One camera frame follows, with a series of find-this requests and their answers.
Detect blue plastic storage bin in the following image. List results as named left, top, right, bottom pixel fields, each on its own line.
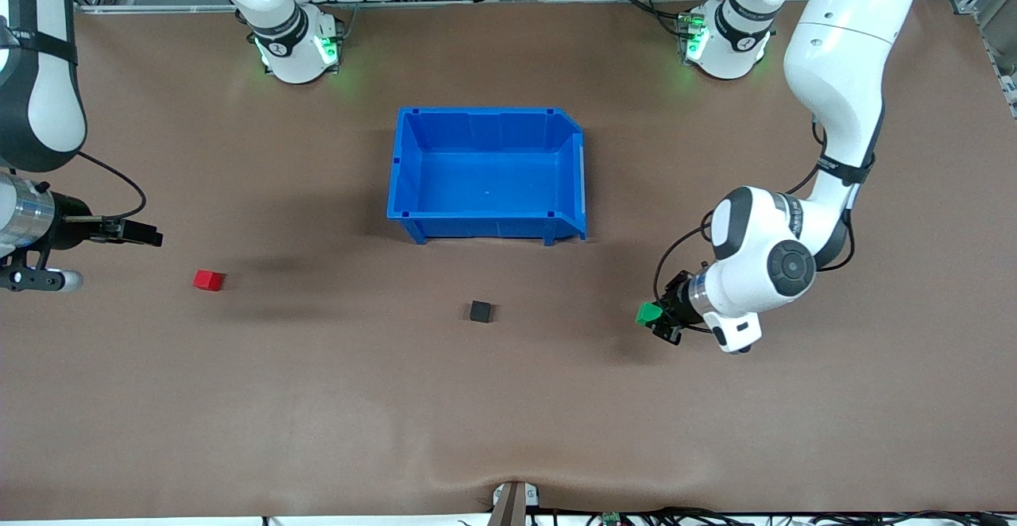
left=386, top=106, right=589, bottom=247

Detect black right camera bracket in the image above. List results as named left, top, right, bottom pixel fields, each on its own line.
left=0, top=249, right=50, bottom=292

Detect brown camera mount post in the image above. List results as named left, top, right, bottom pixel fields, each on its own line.
left=486, top=481, right=543, bottom=526

